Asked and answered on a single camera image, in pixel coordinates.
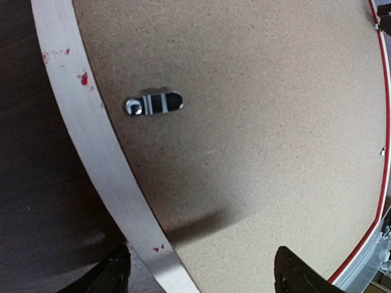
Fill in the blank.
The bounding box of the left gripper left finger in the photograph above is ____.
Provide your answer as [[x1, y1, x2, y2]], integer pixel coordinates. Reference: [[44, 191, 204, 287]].
[[58, 245, 131, 293]]

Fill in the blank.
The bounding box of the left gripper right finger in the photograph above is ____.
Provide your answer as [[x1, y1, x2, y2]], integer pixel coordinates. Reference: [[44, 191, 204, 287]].
[[274, 246, 343, 293]]

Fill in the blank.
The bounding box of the brown backing board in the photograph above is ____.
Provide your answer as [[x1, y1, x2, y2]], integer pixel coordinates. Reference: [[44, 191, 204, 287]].
[[71, 0, 386, 293]]

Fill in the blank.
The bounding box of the wooden picture frame red edge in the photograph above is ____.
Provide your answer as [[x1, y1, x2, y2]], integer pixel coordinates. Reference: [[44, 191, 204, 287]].
[[30, 0, 391, 293]]

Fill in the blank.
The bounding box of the aluminium front rail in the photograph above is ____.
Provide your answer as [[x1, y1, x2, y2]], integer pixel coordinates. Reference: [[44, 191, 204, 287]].
[[333, 209, 390, 292]]

